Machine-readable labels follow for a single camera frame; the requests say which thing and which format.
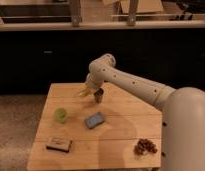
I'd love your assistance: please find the blue-grey sponge block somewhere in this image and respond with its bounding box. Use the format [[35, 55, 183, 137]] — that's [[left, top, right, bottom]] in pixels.
[[84, 112, 105, 129]]

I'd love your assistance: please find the green cup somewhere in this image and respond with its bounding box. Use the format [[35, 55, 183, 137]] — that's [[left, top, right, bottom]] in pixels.
[[54, 108, 67, 124]]

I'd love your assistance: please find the dark counter cabinet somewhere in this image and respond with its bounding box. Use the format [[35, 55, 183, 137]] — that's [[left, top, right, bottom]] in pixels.
[[0, 29, 205, 94]]

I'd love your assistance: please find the bunch of brown grapes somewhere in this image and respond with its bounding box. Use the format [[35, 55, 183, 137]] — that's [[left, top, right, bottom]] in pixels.
[[134, 139, 158, 156]]

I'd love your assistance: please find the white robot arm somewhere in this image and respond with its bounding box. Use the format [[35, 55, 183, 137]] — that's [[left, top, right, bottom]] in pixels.
[[86, 54, 205, 171]]

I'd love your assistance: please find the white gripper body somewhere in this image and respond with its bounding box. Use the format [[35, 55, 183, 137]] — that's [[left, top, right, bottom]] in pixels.
[[85, 74, 100, 90]]

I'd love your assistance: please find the brown wooden box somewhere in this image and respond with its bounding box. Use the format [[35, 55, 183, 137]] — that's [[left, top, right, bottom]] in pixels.
[[46, 137, 72, 153]]

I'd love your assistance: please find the yellow banana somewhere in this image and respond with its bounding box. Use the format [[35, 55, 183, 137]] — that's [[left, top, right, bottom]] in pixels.
[[78, 87, 92, 98]]

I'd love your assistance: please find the wooden table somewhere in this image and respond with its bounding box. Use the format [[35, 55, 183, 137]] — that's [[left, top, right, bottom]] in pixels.
[[27, 83, 161, 171]]

